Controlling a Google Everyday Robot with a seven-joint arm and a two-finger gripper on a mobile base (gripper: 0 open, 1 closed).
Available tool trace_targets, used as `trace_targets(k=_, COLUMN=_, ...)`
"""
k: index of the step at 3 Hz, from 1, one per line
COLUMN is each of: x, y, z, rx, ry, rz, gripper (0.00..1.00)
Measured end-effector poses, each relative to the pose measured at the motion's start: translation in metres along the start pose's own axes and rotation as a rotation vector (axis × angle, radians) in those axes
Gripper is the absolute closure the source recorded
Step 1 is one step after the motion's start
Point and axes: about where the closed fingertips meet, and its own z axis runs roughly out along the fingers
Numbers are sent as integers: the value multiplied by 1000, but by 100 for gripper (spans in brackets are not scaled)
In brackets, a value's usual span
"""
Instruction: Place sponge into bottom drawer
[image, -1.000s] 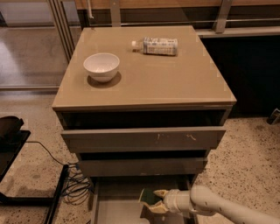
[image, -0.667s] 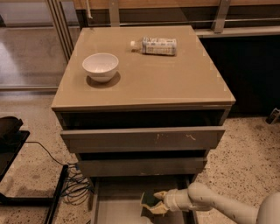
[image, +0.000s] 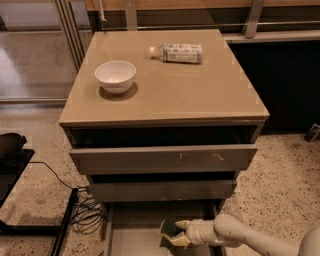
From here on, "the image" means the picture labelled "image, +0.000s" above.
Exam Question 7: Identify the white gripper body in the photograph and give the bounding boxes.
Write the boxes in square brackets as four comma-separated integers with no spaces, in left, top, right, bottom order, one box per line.
[185,219,218,245]

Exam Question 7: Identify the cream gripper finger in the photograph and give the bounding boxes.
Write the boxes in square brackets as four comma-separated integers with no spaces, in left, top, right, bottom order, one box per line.
[163,232,191,247]
[175,220,191,230]

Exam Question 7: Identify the green and yellow sponge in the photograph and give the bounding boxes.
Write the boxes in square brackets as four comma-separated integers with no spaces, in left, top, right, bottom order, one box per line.
[159,219,179,237]

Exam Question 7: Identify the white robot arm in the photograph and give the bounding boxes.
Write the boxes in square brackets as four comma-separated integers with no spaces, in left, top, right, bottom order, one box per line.
[159,214,299,256]

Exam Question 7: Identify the grey middle drawer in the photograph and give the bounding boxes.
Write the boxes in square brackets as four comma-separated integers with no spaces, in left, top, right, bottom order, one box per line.
[89,180,236,202]

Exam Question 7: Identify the grey drawer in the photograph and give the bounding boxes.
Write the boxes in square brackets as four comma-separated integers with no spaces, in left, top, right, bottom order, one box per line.
[89,180,236,202]
[70,144,257,175]
[103,201,226,256]

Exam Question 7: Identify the grey bottom drawer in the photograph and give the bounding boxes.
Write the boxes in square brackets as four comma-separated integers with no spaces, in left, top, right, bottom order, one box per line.
[103,201,226,256]

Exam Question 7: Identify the grey top drawer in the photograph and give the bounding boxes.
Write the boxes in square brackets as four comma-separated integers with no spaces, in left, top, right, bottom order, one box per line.
[70,144,257,175]

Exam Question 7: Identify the grey drawer cabinet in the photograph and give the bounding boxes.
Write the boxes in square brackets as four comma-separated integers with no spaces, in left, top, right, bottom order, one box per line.
[58,28,270,214]

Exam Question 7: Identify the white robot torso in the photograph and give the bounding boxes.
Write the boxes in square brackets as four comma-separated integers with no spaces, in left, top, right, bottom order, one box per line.
[298,226,320,256]

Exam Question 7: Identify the small dark floor object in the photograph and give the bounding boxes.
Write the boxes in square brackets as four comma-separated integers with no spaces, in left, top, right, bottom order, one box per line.
[304,124,320,142]

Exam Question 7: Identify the white ceramic bowl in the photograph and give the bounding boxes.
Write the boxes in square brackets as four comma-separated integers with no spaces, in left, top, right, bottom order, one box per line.
[94,61,136,94]

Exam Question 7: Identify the clear labelled plastic bottle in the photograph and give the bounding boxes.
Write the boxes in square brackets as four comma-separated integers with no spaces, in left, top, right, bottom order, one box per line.
[149,42,203,64]

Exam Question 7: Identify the black stand base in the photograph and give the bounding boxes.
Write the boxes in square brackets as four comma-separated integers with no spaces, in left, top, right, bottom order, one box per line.
[0,132,79,256]

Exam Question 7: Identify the blue cable bundle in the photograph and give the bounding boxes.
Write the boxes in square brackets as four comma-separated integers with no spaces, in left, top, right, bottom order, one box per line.
[69,186,108,235]

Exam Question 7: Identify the black cable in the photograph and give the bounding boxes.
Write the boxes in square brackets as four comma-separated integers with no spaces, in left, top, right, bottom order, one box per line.
[28,161,79,191]

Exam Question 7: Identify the metal railing frame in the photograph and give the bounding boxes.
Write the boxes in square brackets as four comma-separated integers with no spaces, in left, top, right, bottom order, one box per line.
[50,0,320,67]

